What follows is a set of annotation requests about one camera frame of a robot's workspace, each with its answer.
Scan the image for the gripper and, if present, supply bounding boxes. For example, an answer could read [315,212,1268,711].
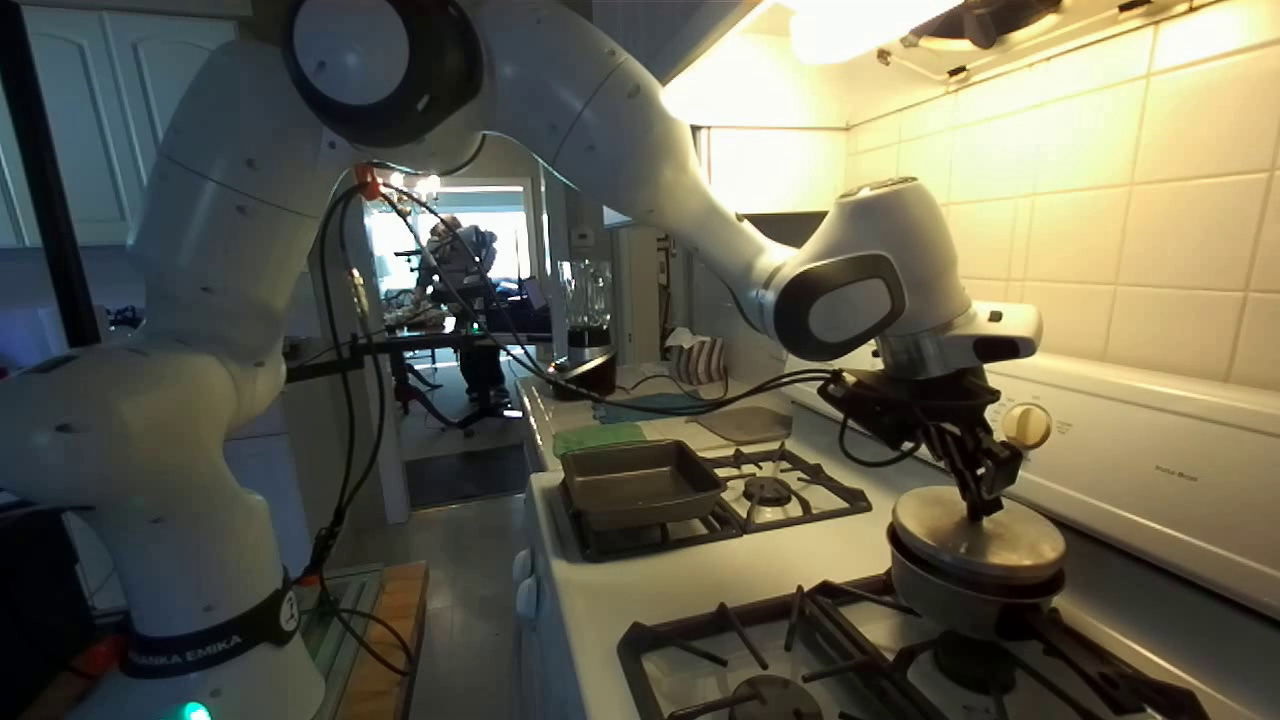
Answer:
[884,367,1024,523]

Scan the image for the silver pot lid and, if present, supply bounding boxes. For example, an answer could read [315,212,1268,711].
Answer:
[891,486,1067,587]

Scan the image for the cream stove knob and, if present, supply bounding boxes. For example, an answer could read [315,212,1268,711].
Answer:
[1001,402,1054,451]

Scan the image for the grey metal pot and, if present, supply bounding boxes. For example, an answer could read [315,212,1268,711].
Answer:
[887,528,1067,643]

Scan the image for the white gas stove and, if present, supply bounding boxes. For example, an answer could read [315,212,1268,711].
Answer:
[512,350,1280,720]

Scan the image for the black burner grate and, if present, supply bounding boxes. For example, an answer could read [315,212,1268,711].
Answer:
[617,572,1213,720]
[553,444,873,564]

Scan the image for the burner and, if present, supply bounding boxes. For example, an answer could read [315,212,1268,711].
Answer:
[933,630,1023,695]
[728,674,827,720]
[741,475,797,508]

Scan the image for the grey square trivet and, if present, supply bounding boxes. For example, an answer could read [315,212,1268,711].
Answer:
[694,405,795,446]

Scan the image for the striped napkin holder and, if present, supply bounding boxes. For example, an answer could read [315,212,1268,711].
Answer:
[666,328,729,387]

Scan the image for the blue cloth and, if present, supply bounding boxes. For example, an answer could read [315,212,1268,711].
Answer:
[594,392,712,427]

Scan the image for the square grey baking pan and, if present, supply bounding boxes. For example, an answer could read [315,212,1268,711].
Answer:
[559,439,728,532]

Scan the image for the green cloth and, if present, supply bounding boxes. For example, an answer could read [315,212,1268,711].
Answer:
[552,421,649,460]

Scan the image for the blender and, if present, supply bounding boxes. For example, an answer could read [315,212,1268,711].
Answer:
[552,259,619,402]

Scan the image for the range hood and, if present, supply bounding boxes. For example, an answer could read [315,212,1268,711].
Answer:
[658,0,1280,131]

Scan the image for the dark floor mat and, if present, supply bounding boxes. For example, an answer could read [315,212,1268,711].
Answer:
[404,444,532,512]

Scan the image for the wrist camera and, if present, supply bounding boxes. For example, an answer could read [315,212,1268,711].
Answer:
[818,372,903,447]

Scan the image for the white wall cabinets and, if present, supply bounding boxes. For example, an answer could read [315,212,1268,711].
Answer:
[0,5,251,251]

